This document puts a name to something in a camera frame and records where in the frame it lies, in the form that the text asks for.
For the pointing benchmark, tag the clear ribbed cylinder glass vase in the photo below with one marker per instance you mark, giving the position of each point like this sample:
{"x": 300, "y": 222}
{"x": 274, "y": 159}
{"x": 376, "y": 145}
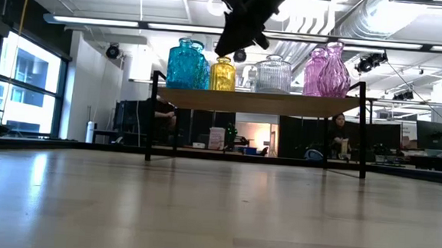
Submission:
{"x": 273, "y": 77}

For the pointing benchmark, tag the yellow ribbed cylinder glass vase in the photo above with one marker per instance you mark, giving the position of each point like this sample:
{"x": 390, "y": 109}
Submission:
{"x": 222, "y": 76}

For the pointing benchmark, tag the teal square glass vase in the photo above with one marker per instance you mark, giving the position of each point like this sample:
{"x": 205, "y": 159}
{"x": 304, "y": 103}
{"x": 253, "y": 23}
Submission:
{"x": 205, "y": 77}

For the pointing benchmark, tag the pink ribbed cylinder glass vase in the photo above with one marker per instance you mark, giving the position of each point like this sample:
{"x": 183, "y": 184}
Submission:
{"x": 311, "y": 73}

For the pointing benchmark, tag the teal diamond-pattern cylinder vase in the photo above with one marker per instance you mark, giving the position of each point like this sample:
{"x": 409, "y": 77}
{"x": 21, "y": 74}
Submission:
{"x": 184, "y": 66}

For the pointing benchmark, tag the pink faceted bulbous glass vase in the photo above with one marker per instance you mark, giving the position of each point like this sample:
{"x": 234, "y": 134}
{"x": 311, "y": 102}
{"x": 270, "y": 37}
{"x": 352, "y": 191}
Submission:
{"x": 334, "y": 75}

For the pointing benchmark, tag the white round pendant lamp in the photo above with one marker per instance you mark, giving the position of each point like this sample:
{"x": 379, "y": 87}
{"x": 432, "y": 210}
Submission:
{"x": 213, "y": 6}

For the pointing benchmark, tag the black office partition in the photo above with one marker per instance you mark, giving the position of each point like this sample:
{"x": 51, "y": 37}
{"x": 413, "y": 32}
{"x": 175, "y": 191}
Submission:
{"x": 293, "y": 132}
{"x": 201, "y": 126}

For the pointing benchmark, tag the pale pink box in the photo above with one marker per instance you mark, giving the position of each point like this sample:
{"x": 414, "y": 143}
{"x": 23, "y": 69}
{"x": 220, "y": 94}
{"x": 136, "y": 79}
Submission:
{"x": 216, "y": 138}

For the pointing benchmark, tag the person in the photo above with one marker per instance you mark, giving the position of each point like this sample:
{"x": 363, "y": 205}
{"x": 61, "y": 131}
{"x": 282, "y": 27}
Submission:
{"x": 337, "y": 135}
{"x": 165, "y": 115}

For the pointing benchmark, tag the black ceiling spotlight cluster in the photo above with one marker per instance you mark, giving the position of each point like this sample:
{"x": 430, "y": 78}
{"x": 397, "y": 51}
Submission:
{"x": 369, "y": 63}

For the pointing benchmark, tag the blue round object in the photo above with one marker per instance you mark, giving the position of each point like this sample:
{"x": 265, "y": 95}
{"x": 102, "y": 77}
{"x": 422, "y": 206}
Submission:
{"x": 313, "y": 155}

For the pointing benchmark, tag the ceiling light strip track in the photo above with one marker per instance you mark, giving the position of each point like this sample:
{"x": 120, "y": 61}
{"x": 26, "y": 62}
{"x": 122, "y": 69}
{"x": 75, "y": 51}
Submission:
{"x": 96, "y": 21}

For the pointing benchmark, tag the white cylinder canister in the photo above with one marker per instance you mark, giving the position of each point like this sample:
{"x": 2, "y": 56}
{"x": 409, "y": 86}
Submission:
{"x": 90, "y": 131}

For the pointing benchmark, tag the black computer monitor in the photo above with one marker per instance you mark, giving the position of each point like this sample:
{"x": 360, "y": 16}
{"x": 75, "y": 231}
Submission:
{"x": 431, "y": 135}

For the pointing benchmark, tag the dark office desk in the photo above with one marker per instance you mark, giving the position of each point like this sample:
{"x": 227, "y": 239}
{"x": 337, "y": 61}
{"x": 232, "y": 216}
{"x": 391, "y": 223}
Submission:
{"x": 434, "y": 162}

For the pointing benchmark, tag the black ceiling rail fixture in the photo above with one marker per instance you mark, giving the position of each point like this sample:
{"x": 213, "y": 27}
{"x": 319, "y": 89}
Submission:
{"x": 420, "y": 1}

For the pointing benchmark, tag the window with dark frame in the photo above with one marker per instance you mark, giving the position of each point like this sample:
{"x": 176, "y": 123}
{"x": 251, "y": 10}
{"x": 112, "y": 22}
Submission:
{"x": 28, "y": 73}

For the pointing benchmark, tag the black metal rig frame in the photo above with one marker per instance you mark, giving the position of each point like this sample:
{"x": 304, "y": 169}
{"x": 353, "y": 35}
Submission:
{"x": 50, "y": 144}

